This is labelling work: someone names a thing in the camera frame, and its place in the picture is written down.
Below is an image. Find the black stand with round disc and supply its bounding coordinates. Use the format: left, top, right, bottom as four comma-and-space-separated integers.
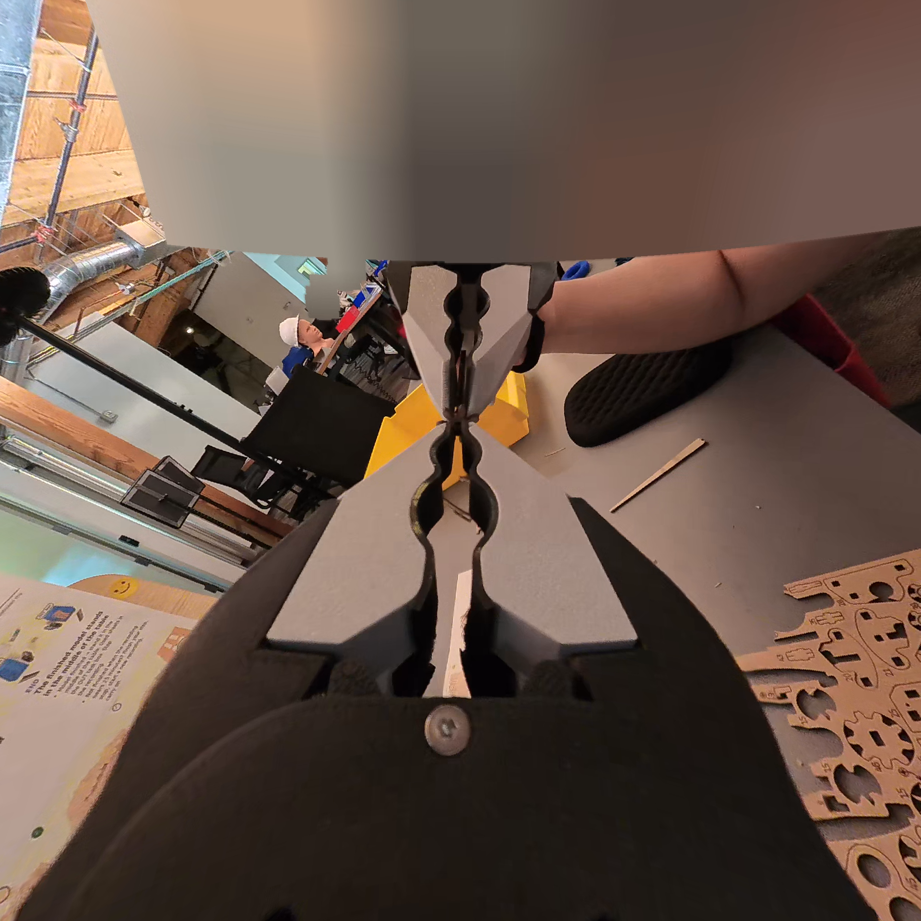
0, 266, 339, 499

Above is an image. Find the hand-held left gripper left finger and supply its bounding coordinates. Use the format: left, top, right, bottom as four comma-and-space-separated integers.
265, 423, 461, 699

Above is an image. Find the yellow plastic bin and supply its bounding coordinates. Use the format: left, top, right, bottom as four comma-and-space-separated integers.
365, 370, 531, 495

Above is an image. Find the metal duct column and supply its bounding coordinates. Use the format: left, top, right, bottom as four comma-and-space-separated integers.
0, 0, 46, 225

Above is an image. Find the round wooden board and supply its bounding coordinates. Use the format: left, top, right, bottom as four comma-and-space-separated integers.
68, 572, 218, 614

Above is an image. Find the red plastic bin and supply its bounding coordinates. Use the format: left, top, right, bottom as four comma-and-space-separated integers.
773, 291, 893, 411

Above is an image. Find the laser-cut wooden parts sheet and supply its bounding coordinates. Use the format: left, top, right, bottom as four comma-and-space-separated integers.
737, 548, 921, 921

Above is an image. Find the black fabric chair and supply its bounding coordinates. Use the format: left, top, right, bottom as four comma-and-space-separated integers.
241, 367, 397, 490

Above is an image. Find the printed instruction sheet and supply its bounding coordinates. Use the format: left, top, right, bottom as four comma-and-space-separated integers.
0, 576, 218, 902

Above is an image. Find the black padded wrist rest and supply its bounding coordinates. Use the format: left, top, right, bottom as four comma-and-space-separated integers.
563, 334, 737, 449

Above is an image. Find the rectangular metal air duct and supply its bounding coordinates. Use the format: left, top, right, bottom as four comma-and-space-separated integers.
114, 218, 171, 250

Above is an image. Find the person's right forearm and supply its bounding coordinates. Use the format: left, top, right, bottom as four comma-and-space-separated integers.
540, 243, 887, 357

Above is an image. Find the mannequin in white hard hat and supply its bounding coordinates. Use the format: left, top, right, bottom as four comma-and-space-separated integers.
277, 317, 339, 379

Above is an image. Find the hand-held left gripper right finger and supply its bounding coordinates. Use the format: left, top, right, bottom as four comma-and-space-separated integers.
460, 423, 640, 681

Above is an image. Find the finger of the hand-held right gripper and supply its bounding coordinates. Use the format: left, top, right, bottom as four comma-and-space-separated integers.
400, 263, 462, 416
466, 263, 535, 420

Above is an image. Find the thin wooden stick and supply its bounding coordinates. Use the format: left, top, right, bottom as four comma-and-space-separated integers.
609, 439, 708, 514

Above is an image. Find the small black chair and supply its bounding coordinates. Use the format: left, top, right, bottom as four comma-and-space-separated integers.
193, 445, 319, 516

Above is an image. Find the wooden beam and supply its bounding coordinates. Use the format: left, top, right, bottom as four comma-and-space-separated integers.
0, 374, 292, 548

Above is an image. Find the round metal air duct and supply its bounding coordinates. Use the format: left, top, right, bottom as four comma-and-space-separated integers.
0, 241, 168, 375

